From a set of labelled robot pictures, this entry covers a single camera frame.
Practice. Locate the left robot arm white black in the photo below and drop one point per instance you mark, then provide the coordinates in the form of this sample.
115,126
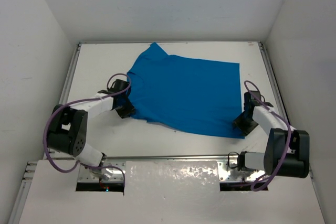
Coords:
66,129

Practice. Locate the blue t shirt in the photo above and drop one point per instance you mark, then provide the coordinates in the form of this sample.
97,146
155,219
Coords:
191,95

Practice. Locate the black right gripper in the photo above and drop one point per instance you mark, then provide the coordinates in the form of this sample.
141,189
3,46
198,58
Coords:
245,130

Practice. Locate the white front cover panel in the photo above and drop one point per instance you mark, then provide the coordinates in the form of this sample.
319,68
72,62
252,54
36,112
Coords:
154,198

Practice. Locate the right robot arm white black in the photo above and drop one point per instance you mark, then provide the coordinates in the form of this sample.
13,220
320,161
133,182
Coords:
287,150

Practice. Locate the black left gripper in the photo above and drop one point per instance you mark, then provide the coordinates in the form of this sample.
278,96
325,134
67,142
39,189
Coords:
125,109

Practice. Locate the silver metal base rail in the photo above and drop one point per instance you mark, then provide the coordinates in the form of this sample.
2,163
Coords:
224,167

